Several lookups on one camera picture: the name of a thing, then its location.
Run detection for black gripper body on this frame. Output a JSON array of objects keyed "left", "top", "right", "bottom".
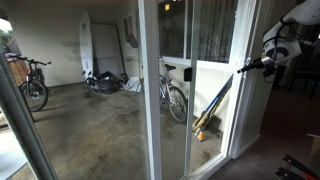
[{"left": 247, "top": 56, "right": 268, "bottom": 73}]

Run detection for cardboard box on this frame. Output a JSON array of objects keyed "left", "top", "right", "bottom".
[{"left": 305, "top": 132, "right": 320, "bottom": 163}]

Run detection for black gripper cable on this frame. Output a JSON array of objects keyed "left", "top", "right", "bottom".
[{"left": 272, "top": 16, "right": 320, "bottom": 65}]

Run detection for black dustpan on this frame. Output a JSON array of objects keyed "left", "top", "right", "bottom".
[{"left": 205, "top": 114, "right": 223, "bottom": 135}]

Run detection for black bags pile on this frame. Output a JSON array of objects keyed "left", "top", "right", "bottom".
[{"left": 82, "top": 70, "right": 130, "bottom": 95}]

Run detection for yellow handled broom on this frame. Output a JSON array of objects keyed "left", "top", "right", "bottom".
[{"left": 192, "top": 88, "right": 233, "bottom": 136}]

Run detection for grey leaning panel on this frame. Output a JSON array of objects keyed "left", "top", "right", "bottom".
[{"left": 90, "top": 22, "right": 127, "bottom": 77}]

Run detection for green trees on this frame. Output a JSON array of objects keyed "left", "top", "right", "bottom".
[{"left": 0, "top": 28, "right": 17, "bottom": 49}]

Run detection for red black clamp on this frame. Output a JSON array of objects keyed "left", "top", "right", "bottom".
[
  {"left": 281, "top": 153, "right": 320, "bottom": 180},
  {"left": 274, "top": 166, "right": 306, "bottom": 180}
]

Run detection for silver blue bicycle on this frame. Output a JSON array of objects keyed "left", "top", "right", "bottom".
[{"left": 159, "top": 56, "right": 190, "bottom": 125}]

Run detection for white loop door handle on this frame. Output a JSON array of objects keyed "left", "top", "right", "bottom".
[{"left": 244, "top": 55, "right": 252, "bottom": 80}]

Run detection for thin framed screen door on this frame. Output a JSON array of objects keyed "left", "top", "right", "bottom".
[{"left": 182, "top": 0, "right": 202, "bottom": 178}]

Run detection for wooden balcony railing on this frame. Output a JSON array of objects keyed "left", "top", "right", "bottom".
[{"left": 7, "top": 54, "right": 30, "bottom": 86}]

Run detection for fixed glass door panel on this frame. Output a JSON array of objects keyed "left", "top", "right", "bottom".
[{"left": 0, "top": 0, "right": 148, "bottom": 180}]

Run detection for orange bottle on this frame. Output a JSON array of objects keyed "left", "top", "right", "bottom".
[{"left": 197, "top": 128, "right": 206, "bottom": 143}]

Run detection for blue handled broom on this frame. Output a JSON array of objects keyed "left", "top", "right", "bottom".
[{"left": 194, "top": 74, "right": 235, "bottom": 129}]

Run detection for black chair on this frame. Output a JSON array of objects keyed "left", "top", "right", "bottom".
[{"left": 288, "top": 41, "right": 320, "bottom": 101}]

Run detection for white framed sliding glass door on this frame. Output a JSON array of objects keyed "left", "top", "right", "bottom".
[{"left": 137, "top": 0, "right": 258, "bottom": 180}]

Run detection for white door frame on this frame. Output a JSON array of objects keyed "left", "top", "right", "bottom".
[{"left": 181, "top": 0, "right": 273, "bottom": 180}]

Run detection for red bicycle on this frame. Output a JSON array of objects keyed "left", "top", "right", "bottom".
[{"left": 5, "top": 52, "right": 53, "bottom": 113}]

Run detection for white crumpled sheet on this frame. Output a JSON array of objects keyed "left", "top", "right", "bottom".
[{"left": 120, "top": 76, "right": 143, "bottom": 94}]

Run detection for white surfboard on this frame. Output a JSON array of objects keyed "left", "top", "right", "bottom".
[{"left": 78, "top": 10, "right": 95, "bottom": 81}]

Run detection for window with vertical blinds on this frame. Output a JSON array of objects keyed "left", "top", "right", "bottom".
[{"left": 158, "top": 0, "right": 240, "bottom": 65}]

